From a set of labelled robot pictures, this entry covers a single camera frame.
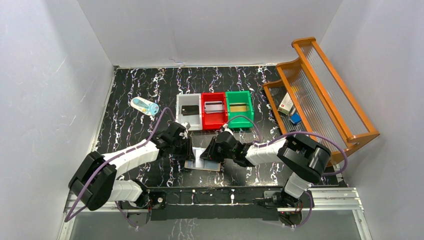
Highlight orange wooden shelf rack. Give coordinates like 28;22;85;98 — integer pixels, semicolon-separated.
263;37;380;166

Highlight purple cable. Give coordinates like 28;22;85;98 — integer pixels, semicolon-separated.
64;107;176;229
225;115;349;228

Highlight aluminium frame rail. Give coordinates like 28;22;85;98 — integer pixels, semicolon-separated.
56;165;373;240

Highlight gold card in green bin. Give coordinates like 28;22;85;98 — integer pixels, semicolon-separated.
229;103;248;113

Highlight blue small object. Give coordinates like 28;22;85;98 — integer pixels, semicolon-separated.
289;113;302;125

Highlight oval white blue package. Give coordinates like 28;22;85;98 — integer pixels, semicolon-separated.
130;97;159;116

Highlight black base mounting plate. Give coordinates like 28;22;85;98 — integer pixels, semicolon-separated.
118;186;315;224

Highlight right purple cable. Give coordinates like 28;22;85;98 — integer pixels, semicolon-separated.
225;115;349;228

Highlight grey cards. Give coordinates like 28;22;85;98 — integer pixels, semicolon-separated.
204;101;224;113

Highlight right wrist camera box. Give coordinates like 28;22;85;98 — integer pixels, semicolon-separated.
221;123;234;135

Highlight black card in white bin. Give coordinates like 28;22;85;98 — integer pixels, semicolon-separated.
181;105;200;116

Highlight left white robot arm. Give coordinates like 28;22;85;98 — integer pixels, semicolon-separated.
68;121;194;211

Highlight red plastic bin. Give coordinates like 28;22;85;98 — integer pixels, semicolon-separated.
201;92;228;131

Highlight green plastic bin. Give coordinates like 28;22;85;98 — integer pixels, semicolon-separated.
225;91;254;129

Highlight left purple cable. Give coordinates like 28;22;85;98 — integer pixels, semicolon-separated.
64;107;176;229

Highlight white plastic bin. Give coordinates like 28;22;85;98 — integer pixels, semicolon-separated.
176;93;203;131

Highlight white red small box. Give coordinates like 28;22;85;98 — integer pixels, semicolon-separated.
277;92;294;115

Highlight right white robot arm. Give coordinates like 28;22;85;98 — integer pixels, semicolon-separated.
200;131;332;207

